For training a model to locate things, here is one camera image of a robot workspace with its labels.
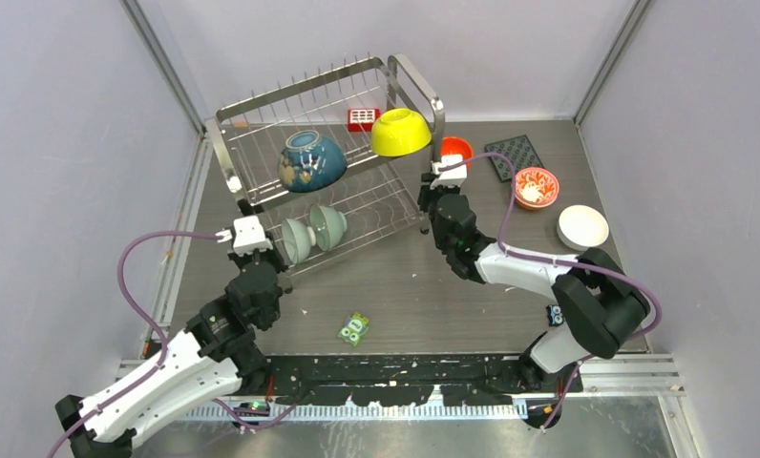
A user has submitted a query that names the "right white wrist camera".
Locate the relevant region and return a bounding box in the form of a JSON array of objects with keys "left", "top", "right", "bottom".
[{"left": 430, "top": 155, "right": 468, "bottom": 189}]

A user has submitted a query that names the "metal two-tier dish rack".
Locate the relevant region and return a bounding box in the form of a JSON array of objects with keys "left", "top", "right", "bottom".
[{"left": 205, "top": 53, "right": 446, "bottom": 292}]

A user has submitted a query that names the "yellow bowl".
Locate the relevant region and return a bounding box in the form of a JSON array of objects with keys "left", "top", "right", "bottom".
[{"left": 371, "top": 108, "right": 433, "bottom": 157}]

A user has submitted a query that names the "white bowl red pattern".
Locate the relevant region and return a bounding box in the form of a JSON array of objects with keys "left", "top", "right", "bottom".
[{"left": 514, "top": 167, "right": 560, "bottom": 203}]

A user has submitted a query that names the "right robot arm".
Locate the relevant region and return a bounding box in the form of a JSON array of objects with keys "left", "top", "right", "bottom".
[{"left": 417, "top": 183, "right": 651, "bottom": 392}]

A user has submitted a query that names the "pale green ceramic bowl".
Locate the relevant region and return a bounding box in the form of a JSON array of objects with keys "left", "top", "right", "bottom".
[{"left": 309, "top": 204, "right": 348, "bottom": 252}]

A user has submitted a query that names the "red white toy block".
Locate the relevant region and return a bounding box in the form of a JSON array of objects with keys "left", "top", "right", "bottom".
[{"left": 347, "top": 108, "right": 382, "bottom": 133}]

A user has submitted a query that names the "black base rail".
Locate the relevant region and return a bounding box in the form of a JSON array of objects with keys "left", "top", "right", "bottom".
[{"left": 235, "top": 353, "right": 581, "bottom": 406}]

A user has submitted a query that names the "dark blue ceramic bowl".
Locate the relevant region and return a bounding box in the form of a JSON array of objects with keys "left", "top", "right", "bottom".
[{"left": 278, "top": 130, "right": 348, "bottom": 193}]

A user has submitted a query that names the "green owl puzzle piece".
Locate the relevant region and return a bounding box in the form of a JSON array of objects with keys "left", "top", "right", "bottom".
[{"left": 338, "top": 312, "right": 369, "bottom": 346}]

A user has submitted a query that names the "plain white bowl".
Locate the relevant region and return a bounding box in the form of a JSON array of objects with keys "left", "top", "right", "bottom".
[{"left": 557, "top": 205, "right": 610, "bottom": 251}]

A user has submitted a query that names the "dark grey studded baseplate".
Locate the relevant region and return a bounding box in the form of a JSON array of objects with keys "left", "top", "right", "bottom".
[{"left": 483, "top": 135, "right": 544, "bottom": 182}]

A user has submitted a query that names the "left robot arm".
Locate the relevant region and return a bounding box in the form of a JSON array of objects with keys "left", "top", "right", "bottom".
[{"left": 55, "top": 260, "right": 284, "bottom": 457}]

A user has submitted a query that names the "blue owl puzzle piece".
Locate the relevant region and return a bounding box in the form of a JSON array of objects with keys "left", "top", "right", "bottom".
[{"left": 546, "top": 304, "right": 565, "bottom": 327}]

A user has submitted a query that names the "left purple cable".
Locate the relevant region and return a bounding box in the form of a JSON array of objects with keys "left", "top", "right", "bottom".
[{"left": 46, "top": 230, "right": 302, "bottom": 458}]

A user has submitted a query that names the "white plate in rack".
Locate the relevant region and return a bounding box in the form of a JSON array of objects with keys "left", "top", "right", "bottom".
[{"left": 281, "top": 219, "right": 316, "bottom": 264}]

